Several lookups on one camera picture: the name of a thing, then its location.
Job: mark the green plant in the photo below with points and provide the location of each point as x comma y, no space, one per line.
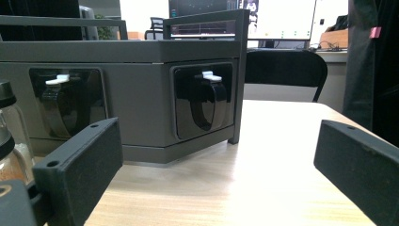
103,29

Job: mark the brown cardboard box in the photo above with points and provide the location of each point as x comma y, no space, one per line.
335,39

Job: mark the black folding chair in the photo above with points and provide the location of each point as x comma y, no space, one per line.
282,67

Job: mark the dark computer monitor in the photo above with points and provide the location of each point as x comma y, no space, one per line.
200,9

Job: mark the pink tag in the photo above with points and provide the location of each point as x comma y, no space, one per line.
375,32

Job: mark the bright computer monitor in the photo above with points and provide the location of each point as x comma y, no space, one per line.
282,19

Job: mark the black office chair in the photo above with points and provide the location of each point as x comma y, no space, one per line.
155,28

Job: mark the glass jar with red spice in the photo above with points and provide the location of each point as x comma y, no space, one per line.
12,166

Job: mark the glass jar with white powder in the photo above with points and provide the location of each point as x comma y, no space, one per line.
12,121

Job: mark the dark grey spice rack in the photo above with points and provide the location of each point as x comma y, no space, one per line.
141,103

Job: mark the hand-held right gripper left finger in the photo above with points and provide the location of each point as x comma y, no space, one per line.
78,169

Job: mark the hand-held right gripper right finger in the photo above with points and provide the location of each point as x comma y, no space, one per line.
360,163

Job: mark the glossy black rack drawer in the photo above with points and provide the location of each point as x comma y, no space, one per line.
188,94
78,100

